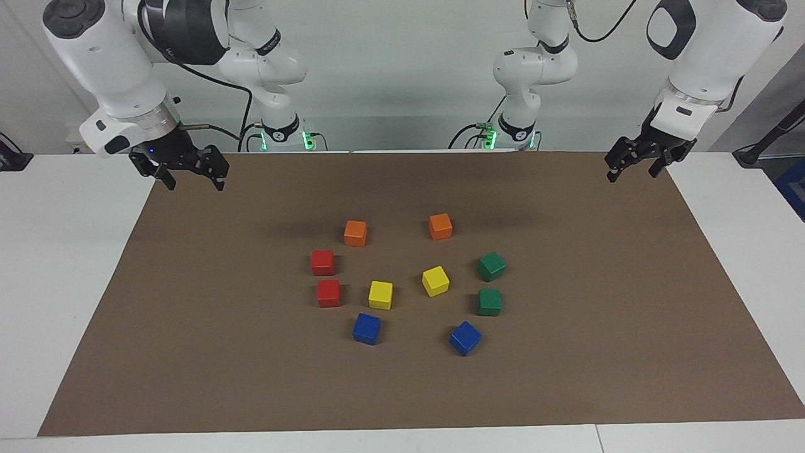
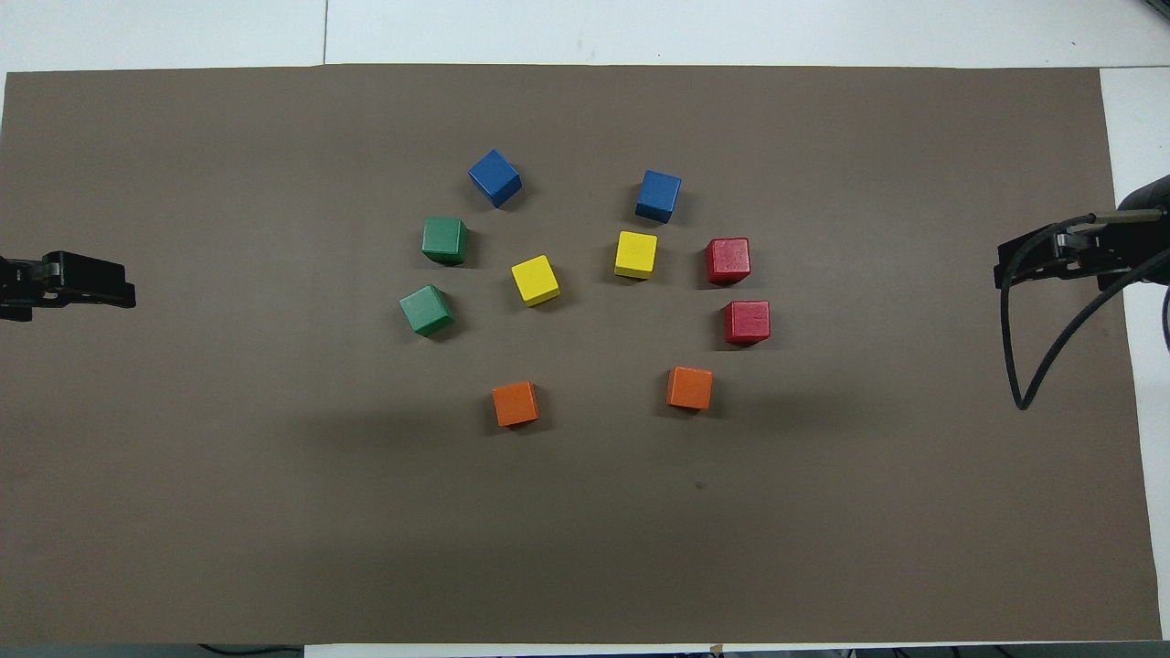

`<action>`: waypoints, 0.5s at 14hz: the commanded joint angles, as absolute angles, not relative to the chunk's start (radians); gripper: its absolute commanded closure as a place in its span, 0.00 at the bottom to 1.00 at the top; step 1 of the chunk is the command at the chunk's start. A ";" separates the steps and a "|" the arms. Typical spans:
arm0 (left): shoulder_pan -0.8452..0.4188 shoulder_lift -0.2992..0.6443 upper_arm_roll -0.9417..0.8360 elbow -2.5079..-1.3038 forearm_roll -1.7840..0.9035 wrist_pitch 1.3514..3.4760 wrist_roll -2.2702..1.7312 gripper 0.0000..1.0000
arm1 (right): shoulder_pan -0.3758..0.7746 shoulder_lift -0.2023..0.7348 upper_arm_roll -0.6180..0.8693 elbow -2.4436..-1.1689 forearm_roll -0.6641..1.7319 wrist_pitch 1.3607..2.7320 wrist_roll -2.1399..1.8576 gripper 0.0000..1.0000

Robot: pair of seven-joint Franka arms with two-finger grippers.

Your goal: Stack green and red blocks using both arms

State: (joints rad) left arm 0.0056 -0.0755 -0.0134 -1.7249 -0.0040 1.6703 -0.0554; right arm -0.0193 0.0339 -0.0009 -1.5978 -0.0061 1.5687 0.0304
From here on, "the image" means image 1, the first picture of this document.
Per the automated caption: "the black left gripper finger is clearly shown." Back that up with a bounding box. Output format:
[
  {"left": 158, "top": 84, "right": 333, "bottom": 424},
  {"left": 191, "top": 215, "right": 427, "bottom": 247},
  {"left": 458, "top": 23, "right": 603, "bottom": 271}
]
[
  {"left": 605, "top": 135, "right": 633, "bottom": 183},
  {"left": 648, "top": 150, "right": 677, "bottom": 179}
]

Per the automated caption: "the green wooden cube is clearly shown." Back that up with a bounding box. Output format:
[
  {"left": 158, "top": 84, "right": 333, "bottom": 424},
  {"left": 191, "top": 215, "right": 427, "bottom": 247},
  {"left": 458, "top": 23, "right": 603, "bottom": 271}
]
[
  {"left": 475, "top": 288, "right": 503, "bottom": 317},
  {"left": 477, "top": 252, "right": 508, "bottom": 282}
]

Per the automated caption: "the black tripod stand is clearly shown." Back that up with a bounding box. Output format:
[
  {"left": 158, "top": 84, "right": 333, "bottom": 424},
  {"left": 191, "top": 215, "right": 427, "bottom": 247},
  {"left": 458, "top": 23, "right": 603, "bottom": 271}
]
[{"left": 733, "top": 99, "right": 805, "bottom": 168}]

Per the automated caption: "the blue plastic box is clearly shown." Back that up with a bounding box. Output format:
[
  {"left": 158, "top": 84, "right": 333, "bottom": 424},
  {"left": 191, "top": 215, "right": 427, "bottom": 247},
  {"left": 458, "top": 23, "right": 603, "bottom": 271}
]
[{"left": 775, "top": 156, "right": 805, "bottom": 222}]

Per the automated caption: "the yellow wooden cube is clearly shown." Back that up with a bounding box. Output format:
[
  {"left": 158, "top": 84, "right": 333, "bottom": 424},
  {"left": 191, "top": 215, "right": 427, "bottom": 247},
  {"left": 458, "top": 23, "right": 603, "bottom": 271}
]
[
  {"left": 368, "top": 281, "right": 394, "bottom": 310},
  {"left": 421, "top": 266, "right": 451, "bottom": 298}
]

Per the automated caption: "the blue wooden cube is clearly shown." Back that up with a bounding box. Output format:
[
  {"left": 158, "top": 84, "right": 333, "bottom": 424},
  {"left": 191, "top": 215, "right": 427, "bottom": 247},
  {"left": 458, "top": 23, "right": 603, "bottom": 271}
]
[
  {"left": 352, "top": 313, "right": 382, "bottom": 346},
  {"left": 448, "top": 321, "right": 483, "bottom": 357}
]

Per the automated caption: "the brown table mat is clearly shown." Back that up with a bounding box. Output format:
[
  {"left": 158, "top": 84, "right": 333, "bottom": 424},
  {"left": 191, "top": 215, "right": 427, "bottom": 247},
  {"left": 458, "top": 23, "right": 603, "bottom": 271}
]
[{"left": 38, "top": 151, "right": 805, "bottom": 437}]

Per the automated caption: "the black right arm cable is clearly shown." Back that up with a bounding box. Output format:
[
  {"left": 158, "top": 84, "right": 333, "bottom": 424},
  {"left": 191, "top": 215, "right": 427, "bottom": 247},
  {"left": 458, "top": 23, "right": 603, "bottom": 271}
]
[{"left": 137, "top": 0, "right": 255, "bottom": 154}]

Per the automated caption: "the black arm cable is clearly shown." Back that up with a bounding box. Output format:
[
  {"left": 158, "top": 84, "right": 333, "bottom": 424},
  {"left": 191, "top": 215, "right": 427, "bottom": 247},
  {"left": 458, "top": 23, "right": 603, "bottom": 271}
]
[
  {"left": 137, "top": 0, "right": 255, "bottom": 154},
  {"left": 566, "top": 0, "right": 747, "bottom": 114}
]

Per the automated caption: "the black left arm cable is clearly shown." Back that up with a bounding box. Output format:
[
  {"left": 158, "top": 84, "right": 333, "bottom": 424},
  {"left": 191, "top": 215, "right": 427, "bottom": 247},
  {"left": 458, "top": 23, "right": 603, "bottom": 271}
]
[{"left": 566, "top": 0, "right": 747, "bottom": 114}]

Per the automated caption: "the black clamp mount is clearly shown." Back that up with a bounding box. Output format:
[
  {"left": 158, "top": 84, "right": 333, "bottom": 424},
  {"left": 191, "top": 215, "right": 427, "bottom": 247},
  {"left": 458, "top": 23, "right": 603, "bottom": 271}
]
[{"left": 0, "top": 132, "right": 33, "bottom": 172}]

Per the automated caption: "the black base power cable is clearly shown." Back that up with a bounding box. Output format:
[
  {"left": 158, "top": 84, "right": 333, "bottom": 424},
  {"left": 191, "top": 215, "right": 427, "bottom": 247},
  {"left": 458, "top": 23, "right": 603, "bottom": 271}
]
[{"left": 448, "top": 94, "right": 508, "bottom": 150}]

